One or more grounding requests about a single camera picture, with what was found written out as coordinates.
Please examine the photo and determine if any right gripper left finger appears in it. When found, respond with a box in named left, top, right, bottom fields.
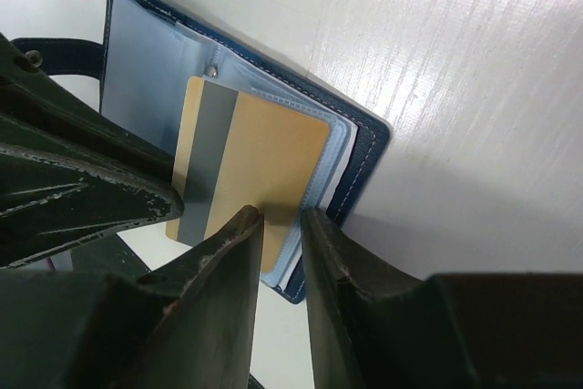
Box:
left=1, top=206, right=264, bottom=388

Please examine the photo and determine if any gold striped card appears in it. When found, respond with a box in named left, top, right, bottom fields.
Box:
left=166, top=77, right=330, bottom=273

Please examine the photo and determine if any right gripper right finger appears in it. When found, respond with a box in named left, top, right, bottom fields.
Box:
left=302, top=210, right=582, bottom=388

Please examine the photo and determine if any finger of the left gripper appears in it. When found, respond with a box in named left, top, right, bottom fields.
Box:
left=1, top=38, right=183, bottom=268

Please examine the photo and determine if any blue leather card holder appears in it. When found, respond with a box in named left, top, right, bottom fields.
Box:
left=11, top=0, right=393, bottom=306

